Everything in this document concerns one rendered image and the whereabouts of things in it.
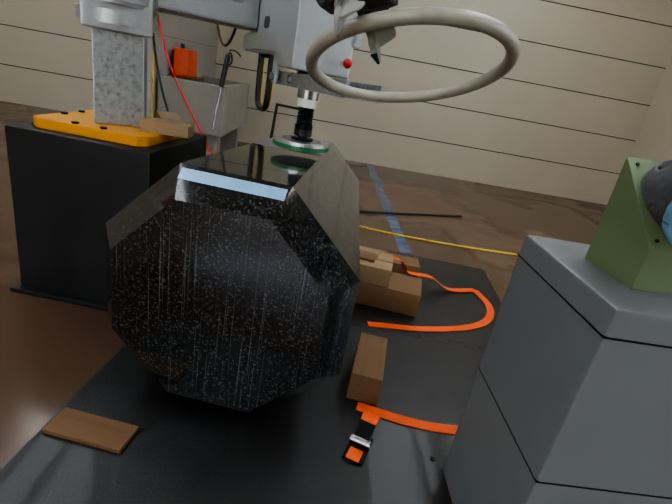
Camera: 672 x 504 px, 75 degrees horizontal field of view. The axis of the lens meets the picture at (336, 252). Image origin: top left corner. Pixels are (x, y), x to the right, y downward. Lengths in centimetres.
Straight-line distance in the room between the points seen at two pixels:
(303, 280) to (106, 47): 135
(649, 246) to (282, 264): 85
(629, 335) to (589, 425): 21
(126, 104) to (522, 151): 597
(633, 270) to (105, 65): 197
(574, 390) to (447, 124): 601
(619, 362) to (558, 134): 653
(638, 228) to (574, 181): 663
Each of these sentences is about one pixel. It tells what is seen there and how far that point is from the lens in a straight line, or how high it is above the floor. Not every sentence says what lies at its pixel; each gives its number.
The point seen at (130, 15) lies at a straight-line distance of 212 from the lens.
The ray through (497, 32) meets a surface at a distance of 100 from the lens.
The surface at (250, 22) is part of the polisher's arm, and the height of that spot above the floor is 129.
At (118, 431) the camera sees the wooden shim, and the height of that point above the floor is 3.
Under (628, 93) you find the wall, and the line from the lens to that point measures 781.
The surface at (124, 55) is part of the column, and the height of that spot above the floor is 107.
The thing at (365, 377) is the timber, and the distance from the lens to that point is 171.
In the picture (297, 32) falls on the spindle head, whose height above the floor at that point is 125.
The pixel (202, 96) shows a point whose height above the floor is 74.
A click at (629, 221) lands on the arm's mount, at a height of 97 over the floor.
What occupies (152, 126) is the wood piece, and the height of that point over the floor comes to 81.
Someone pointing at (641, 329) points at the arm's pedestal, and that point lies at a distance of 98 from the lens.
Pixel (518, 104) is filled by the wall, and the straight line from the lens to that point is 711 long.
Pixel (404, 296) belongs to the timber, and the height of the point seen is 12.
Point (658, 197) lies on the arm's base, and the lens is 108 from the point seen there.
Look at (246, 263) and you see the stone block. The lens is 128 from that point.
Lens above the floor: 115
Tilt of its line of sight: 22 degrees down
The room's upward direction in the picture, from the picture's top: 11 degrees clockwise
